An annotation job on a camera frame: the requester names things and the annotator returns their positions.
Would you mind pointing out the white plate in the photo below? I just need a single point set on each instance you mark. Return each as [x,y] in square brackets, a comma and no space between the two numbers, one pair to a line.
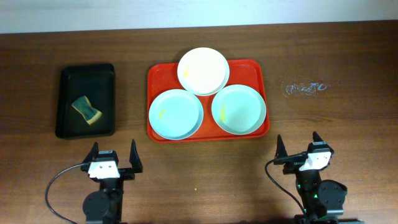
[203,71]

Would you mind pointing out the green yellow sponge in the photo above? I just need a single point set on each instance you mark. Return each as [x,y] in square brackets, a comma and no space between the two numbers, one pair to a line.
[84,107]

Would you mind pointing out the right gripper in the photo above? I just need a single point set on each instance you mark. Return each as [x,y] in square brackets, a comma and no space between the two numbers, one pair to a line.
[291,162]

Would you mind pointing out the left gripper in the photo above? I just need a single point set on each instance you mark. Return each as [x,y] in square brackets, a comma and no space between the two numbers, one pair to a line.
[126,173]

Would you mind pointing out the black plastic tray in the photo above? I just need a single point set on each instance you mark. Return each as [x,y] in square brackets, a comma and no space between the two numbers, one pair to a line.
[96,82]

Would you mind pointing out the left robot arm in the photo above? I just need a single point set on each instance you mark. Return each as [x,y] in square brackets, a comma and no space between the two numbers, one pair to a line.
[105,205]

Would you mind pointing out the light blue plate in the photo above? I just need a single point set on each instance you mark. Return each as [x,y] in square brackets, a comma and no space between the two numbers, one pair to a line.
[238,109]
[176,114]

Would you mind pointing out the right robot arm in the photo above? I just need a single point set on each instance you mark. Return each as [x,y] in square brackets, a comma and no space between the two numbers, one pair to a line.
[322,200]

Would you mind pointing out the red plastic tray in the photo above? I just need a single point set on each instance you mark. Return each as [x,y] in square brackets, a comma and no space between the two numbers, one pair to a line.
[163,77]

